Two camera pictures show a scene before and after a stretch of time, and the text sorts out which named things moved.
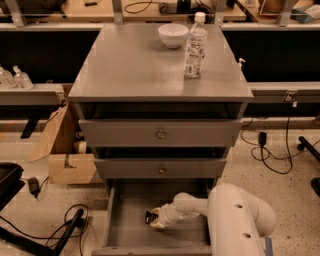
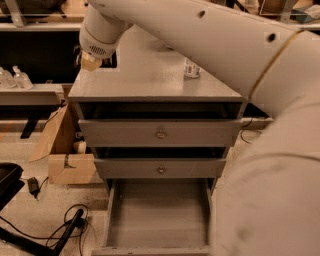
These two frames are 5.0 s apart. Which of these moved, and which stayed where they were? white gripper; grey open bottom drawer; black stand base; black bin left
Moved: white gripper
Stayed: black stand base; black bin left; grey open bottom drawer
